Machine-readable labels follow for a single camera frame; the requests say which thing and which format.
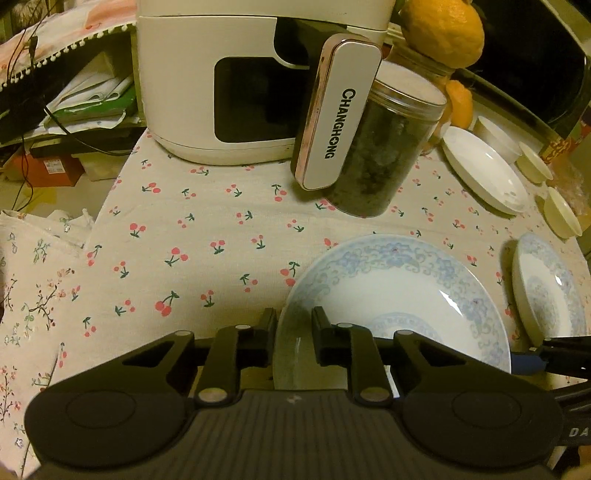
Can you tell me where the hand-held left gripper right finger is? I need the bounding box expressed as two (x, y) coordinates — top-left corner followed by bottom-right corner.
(311, 306), (472, 408)

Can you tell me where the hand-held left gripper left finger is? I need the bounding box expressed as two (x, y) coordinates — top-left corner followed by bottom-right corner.
(115, 308), (279, 409)

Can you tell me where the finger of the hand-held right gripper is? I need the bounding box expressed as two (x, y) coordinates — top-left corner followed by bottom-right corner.
(541, 336), (591, 352)
(512, 352), (591, 381)

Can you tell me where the small blue patterned plate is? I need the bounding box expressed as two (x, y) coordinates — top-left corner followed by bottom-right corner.
(512, 232), (588, 348)

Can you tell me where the large blue patterned plate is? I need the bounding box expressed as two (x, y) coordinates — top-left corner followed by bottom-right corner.
(272, 234), (512, 392)

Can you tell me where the small cream bowl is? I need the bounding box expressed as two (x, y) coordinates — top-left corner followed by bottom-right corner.
(516, 141), (554, 184)
(544, 186), (583, 239)

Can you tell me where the cherry print tablecloth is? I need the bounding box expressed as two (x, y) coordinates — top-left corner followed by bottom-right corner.
(44, 124), (591, 416)

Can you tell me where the plain white plate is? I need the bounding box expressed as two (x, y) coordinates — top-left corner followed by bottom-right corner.
(441, 126), (529, 215)

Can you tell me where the clear jar with dark contents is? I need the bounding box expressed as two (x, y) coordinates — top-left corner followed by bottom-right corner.
(323, 60), (448, 217)

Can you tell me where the red yellow printed packet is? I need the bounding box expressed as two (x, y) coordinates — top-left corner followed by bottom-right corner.
(541, 121), (591, 163)

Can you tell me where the white bowl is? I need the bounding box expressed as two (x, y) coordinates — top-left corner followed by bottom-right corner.
(473, 115), (525, 163)

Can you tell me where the floral print cloth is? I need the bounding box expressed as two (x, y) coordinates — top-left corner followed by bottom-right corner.
(0, 209), (95, 480)

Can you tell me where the white air fryer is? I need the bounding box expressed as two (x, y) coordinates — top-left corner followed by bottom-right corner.
(130, 0), (398, 191)

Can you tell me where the small orange fruit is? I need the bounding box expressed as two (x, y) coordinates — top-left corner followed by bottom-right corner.
(438, 79), (475, 130)

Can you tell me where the orange cardboard box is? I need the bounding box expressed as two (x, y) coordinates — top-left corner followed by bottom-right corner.
(9, 152), (86, 188)

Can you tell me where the clear glass jar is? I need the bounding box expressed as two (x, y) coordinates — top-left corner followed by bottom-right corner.
(385, 44), (452, 93)

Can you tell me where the black microwave oven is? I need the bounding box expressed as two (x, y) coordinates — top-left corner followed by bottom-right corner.
(471, 0), (591, 134)

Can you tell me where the stack of papers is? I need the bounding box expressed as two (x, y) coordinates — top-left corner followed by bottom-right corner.
(23, 48), (144, 139)

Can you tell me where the large yellow citrus fruit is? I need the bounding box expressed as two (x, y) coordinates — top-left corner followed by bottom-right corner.
(398, 0), (485, 69)

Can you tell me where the pompom trimmed cloth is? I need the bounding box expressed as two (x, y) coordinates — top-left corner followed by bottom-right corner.
(0, 0), (139, 93)

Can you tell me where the black cable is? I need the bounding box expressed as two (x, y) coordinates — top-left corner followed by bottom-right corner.
(9, 0), (100, 210)

